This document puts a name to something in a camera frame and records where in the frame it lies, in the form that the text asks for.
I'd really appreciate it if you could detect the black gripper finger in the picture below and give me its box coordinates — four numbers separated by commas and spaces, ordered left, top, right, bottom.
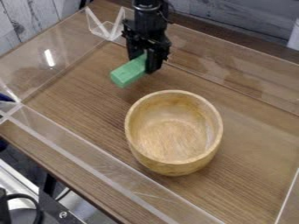
126, 35, 146, 60
145, 45, 171, 74

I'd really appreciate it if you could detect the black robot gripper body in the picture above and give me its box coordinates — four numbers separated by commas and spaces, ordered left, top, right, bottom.
122, 7, 171, 48

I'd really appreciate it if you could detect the green rectangular block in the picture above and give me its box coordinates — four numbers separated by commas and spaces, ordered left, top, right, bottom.
110, 54, 146, 88

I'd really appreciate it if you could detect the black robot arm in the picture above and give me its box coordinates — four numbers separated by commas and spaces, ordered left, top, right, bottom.
122, 0, 173, 74

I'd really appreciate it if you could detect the light wooden bowl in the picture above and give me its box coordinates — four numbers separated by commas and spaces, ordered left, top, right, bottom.
125, 89, 225, 177

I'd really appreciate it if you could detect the white object at right edge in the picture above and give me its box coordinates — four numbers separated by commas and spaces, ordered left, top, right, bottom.
287, 18, 299, 51

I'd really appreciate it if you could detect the black table leg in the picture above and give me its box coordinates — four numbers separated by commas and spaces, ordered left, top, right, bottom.
43, 174, 58, 197

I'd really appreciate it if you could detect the clear acrylic corner bracket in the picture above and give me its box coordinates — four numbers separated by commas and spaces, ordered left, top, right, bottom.
85, 7, 127, 42

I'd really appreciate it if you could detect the clear acrylic tray wall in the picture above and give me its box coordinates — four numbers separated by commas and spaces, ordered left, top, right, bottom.
0, 1, 299, 224

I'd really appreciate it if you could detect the black cable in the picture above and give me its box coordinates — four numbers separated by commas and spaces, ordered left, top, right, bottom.
0, 187, 45, 224

